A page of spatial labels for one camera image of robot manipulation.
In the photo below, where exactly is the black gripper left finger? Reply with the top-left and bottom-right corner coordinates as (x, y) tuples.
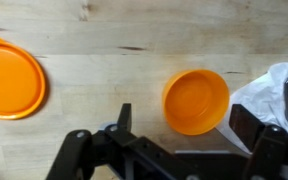
(117, 103), (132, 132)

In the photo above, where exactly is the white crumpled cloth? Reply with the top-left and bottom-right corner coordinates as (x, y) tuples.
(216, 60), (288, 180)

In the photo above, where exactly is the orange plastic bowl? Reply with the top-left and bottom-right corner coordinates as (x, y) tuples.
(162, 68), (231, 136)

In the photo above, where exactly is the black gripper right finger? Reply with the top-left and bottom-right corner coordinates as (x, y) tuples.
(229, 103), (266, 152)

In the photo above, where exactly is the orange plastic lid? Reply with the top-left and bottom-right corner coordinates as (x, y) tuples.
(0, 36), (47, 121)

